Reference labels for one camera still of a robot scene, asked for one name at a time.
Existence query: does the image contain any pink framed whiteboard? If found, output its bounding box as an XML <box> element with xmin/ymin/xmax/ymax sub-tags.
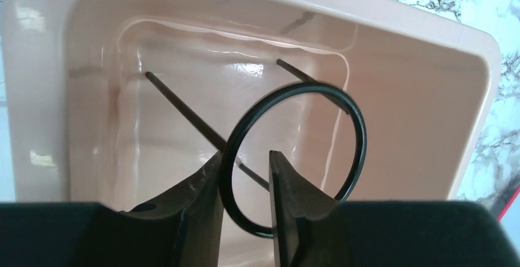
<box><xmin>497</xmin><ymin>188</ymin><xmax>520</xmax><ymax>222</ymax></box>

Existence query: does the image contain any pink plastic bin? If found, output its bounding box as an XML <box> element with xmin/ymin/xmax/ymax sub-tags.
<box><xmin>1</xmin><ymin>0</ymin><xmax>516</xmax><ymax>266</ymax></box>

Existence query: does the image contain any black metal ring stand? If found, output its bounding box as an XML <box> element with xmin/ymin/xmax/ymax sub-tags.
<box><xmin>136</xmin><ymin>55</ymin><xmax>367</xmax><ymax>239</ymax></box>

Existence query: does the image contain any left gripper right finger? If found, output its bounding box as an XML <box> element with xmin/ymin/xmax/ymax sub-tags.
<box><xmin>269</xmin><ymin>150</ymin><xmax>354</xmax><ymax>266</ymax></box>

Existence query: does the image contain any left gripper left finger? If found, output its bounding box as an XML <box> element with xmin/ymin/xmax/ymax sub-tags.
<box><xmin>81</xmin><ymin>152</ymin><xmax>223</xmax><ymax>266</ymax></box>

